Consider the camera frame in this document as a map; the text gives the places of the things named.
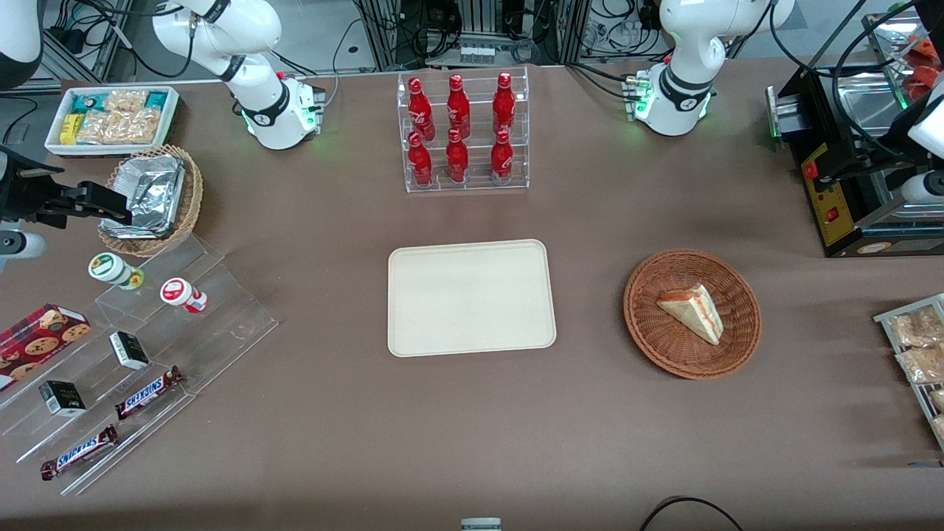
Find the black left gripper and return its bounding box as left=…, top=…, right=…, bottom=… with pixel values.
left=816, top=96, right=920, bottom=182

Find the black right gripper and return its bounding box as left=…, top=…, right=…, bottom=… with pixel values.
left=0, top=146, right=134, bottom=229

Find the triangular sandwich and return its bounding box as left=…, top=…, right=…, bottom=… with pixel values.
left=656, top=284, right=725, bottom=346

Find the white rectangular snack tray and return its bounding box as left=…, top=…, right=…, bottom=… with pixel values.
left=44, top=86, right=181, bottom=158

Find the tan wicker basket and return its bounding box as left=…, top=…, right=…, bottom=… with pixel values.
left=97, top=145, right=204, bottom=257

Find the tray of packaged snacks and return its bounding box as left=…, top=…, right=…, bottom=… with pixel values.
left=874, top=294, right=944, bottom=451

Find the round brown wicker basket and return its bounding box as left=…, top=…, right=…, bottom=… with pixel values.
left=623, top=249, right=762, bottom=381

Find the beige rectangular serving tray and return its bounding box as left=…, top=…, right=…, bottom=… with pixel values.
left=387, top=239, right=558, bottom=358

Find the black hot food display case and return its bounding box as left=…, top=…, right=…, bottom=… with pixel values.
left=766, top=0, right=944, bottom=259

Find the green lidded yogurt cup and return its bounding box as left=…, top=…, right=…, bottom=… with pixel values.
left=88, top=252, right=145, bottom=291

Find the steel food pan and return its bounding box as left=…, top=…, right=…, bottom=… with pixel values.
left=870, top=199, right=944, bottom=231
left=819, top=70, right=909, bottom=138

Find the silver foil container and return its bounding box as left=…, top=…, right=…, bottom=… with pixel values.
left=102, top=154, right=186, bottom=239

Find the clear bag of crackers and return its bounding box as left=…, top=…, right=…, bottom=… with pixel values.
left=77, top=90, right=162, bottom=145

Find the red lidded yogurt cup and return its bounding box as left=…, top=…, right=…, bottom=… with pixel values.
left=160, top=277, right=209, bottom=314

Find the red plaid cookie box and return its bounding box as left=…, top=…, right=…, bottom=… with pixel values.
left=0, top=303, right=92, bottom=392

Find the small black box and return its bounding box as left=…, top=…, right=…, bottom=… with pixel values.
left=38, top=381, right=87, bottom=417
left=109, top=331, right=150, bottom=370

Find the clear bag of pastry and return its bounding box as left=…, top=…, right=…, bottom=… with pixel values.
left=896, top=347, right=944, bottom=385
left=889, top=306, right=944, bottom=348

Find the clear acrylic stepped stand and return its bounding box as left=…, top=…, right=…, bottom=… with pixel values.
left=0, top=232, right=280, bottom=496

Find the brown Snickers bar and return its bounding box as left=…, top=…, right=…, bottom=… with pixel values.
left=114, top=367, right=185, bottom=421
left=41, top=425, right=119, bottom=481

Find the red cola bottle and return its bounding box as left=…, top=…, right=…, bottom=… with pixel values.
left=408, top=131, right=434, bottom=187
left=492, top=72, right=516, bottom=135
left=490, top=129, right=515, bottom=185
left=408, top=77, right=435, bottom=141
left=445, top=128, right=470, bottom=184
left=446, top=74, right=471, bottom=139

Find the clear acrylic bottle rack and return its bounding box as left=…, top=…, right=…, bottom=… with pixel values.
left=397, top=66, right=530, bottom=194

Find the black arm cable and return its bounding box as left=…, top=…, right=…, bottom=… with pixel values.
left=767, top=0, right=919, bottom=159

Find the black looped table cable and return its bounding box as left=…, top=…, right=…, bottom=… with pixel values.
left=638, top=496, right=746, bottom=531

